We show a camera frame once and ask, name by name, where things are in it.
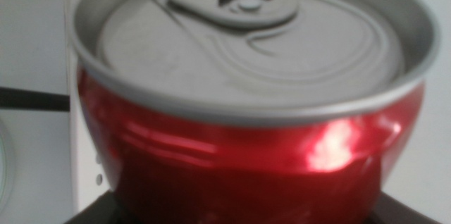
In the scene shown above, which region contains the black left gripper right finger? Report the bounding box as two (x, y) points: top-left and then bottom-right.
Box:
(369, 192), (441, 224)

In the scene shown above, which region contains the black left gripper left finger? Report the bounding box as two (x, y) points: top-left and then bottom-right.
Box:
(65, 190), (123, 224)

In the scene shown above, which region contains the red cola can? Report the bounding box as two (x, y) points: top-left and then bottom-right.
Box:
(70, 0), (441, 224)

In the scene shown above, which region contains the white perforated plastic basket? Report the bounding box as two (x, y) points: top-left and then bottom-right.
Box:
(65, 0), (119, 214)

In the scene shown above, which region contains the black pole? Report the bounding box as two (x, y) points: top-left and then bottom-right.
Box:
(0, 86), (70, 112)

